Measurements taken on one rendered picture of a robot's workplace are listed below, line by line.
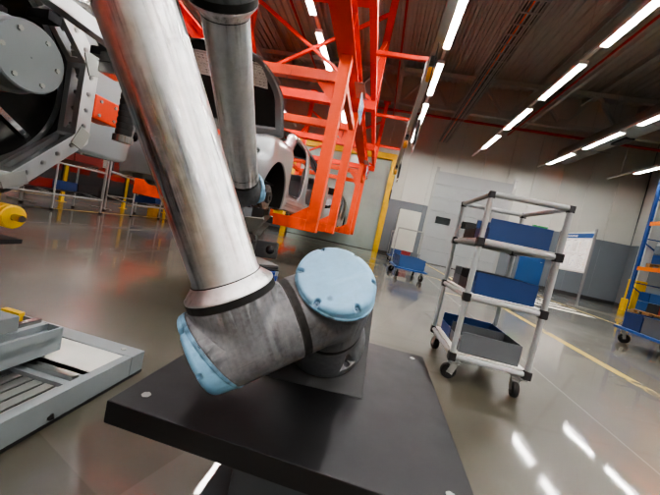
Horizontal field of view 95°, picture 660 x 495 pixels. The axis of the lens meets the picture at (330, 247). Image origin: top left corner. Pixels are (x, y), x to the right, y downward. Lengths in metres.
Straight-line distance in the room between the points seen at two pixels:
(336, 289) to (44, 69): 0.74
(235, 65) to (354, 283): 0.47
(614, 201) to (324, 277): 16.02
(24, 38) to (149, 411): 0.72
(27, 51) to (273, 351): 0.73
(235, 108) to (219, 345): 0.48
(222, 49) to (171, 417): 0.64
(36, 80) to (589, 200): 15.84
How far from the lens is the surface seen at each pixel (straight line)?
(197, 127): 0.50
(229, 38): 0.67
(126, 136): 0.93
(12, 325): 1.23
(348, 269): 0.55
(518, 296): 1.84
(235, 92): 0.72
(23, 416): 1.08
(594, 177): 16.11
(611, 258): 16.31
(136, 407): 0.64
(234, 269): 0.49
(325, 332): 0.54
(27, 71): 0.89
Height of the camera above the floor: 0.65
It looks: 4 degrees down
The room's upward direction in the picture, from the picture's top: 12 degrees clockwise
